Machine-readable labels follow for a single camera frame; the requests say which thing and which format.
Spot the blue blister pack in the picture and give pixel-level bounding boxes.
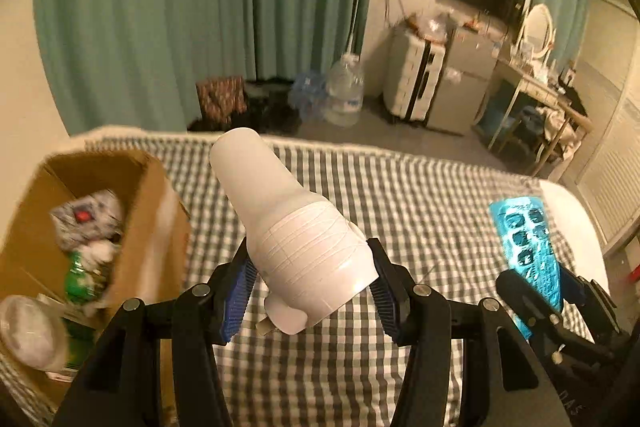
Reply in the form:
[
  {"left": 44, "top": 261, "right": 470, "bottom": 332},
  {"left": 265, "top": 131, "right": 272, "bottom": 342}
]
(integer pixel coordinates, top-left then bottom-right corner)
[{"left": 489, "top": 194, "right": 563, "bottom": 308}]

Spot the blue wrapped bottle pack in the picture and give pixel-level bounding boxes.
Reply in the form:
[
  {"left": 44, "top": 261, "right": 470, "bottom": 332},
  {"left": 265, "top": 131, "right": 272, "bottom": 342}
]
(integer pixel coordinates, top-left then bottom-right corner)
[{"left": 290, "top": 69, "right": 331, "bottom": 120}]

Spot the wooden chair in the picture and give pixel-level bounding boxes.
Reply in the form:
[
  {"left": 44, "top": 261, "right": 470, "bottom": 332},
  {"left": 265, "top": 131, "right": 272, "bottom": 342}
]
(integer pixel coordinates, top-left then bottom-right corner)
[{"left": 530, "top": 99, "right": 593, "bottom": 178}]

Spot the patterned fabric bag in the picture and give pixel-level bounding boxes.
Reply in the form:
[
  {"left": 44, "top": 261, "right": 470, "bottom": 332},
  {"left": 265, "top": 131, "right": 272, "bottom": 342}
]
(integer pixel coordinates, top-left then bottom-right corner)
[{"left": 195, "top": 77, "right": 248, "bottom": 125}]

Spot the green packet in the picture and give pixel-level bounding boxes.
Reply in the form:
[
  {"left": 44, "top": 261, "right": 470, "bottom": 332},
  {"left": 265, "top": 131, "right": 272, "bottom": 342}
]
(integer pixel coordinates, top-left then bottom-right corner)
[{"left": 65, "top": 249, "right": 113, "bottom": 308}]

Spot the black clothes pile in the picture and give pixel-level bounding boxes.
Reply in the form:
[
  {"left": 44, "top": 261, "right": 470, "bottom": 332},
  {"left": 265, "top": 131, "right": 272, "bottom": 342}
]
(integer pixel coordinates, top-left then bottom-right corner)
[{"left": 187, "top": 79, "right": 303, "bottom": 135}]

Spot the white dressing table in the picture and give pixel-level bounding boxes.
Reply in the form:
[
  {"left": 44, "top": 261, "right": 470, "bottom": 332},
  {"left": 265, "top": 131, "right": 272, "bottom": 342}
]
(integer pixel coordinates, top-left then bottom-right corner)
[{"left": 487, "top": 54, "right": 571, "bottom": 168}]

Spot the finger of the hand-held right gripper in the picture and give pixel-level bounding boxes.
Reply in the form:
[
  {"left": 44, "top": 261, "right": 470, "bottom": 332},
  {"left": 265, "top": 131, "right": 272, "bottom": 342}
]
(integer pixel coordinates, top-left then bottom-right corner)
[
  {"left": 557, "top": 265, "right": 592, "bottom": 309},
  {"left": 495, "top": 269, "right": 567, "bottom": 349}
]

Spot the clear plastic bag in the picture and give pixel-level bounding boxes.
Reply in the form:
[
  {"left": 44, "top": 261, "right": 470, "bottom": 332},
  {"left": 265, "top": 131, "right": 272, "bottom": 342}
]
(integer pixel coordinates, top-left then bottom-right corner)
[{"left": 412, "top": 9, "right": 461, "bottom": 42}]

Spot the cardboard box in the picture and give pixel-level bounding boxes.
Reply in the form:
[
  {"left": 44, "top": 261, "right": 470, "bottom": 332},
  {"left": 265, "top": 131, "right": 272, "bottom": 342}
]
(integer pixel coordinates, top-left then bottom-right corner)
[{"left": 0, "top": 149, "right": 193, "bottom": 413}]

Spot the silver mini fridge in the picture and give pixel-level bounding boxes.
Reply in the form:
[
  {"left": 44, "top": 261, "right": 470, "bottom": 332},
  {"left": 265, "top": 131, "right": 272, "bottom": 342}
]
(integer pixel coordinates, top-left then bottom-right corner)
[{"left": 426, "top": 27, "right": 498, "bottom": 136}]

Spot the white oval mirror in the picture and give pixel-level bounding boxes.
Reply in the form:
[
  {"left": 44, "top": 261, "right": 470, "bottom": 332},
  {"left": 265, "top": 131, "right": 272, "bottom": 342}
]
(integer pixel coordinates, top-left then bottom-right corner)
[{"left": 515, "top": 3, "right": 556, "bottom": 60}]

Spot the white duvet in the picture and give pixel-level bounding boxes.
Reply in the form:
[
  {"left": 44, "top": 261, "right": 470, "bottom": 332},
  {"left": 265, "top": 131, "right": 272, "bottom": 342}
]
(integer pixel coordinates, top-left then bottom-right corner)
[{"left": 540, "top": 179, "right": 612, "bottom": 298}]

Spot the pale clothes pile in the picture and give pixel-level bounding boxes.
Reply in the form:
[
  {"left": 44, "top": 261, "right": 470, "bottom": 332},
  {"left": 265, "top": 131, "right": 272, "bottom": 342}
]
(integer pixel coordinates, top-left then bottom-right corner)
[{"left": 542, "top": 107, "right": 583, "bottom": 158}]

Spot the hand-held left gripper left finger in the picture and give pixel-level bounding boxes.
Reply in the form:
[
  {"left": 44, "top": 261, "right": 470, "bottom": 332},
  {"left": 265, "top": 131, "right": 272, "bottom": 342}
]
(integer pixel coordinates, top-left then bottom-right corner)
[{"left": 52, "top": 239, "right": 257, "bottom": 427}]

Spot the white suitcase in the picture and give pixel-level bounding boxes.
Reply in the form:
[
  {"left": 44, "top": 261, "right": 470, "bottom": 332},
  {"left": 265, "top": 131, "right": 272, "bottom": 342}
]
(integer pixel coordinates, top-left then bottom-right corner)
[{"left": 382, "top": 24, "right": 447, "bottom": 124}]

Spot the large clear water bottle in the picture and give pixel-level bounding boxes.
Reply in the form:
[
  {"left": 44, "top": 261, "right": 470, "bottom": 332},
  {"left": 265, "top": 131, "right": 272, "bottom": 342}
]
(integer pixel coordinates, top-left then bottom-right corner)
[{"left": 325, "top": 53, "right": 365, "bottom": 126}]

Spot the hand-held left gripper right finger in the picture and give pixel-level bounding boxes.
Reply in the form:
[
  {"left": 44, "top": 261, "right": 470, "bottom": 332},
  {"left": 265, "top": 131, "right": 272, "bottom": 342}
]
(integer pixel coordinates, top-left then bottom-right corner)
[{"left": 367, "top": 238, "right": 561, "bottom": 427}]

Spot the white bottle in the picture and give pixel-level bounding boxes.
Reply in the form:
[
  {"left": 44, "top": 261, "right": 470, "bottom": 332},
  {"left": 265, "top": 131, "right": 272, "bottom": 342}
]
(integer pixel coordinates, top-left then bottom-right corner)
[{"left": 209, "top": 128, "right": 377, "bottom": 335}]

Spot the clear bag with red label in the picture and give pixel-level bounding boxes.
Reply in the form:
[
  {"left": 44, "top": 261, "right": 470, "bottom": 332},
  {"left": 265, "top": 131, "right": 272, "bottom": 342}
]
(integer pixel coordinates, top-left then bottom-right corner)
[{"left": 0, "top": 294, "right": 71, "bottom": 373}]

